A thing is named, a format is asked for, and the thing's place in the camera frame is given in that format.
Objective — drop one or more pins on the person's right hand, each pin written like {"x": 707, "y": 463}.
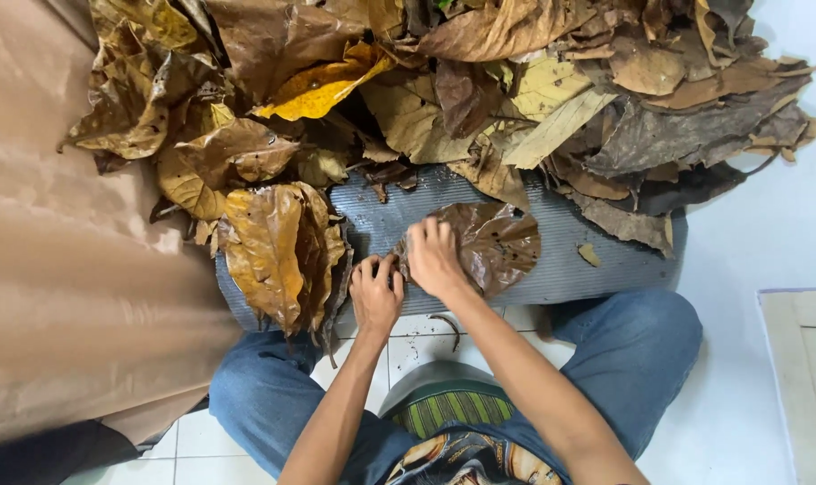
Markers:
{"x": 438, "y": 263}

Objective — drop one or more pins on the round dark brown dry leaf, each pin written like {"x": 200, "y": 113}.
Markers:
{"x": 499, "y": 246}

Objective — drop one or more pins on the heap of dry brown leaves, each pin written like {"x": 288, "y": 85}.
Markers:
{"x": 461, "y": 87}

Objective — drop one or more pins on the curved brown leaf stem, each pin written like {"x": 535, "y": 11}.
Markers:
{"x": 451, "y": 327}

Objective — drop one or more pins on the brown paper sheet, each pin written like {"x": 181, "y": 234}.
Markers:
{"x": 64, "y": 269}

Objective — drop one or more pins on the green striped cloth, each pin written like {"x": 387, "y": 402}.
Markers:
{"x": 448, "y": 404}

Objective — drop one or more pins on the stack of golden trimmed leaves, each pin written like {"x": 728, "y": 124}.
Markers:
{"x": 273, "y": 256}

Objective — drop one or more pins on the person's printed black shirt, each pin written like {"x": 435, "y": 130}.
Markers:
{"x": 461, "y": 461}

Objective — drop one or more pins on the grey ribbed mat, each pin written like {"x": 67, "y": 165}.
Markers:
{"x": 583, "y": 269}

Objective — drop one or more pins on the person's blue jeans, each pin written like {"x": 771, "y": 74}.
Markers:
{"x": 623, "y": 364}

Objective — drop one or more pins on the person's left hand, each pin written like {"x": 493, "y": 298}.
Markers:
{"x": 375, "y": 300}

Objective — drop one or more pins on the small yellow leaf scrap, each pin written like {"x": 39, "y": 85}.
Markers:
{"x": 588, "y": 254}

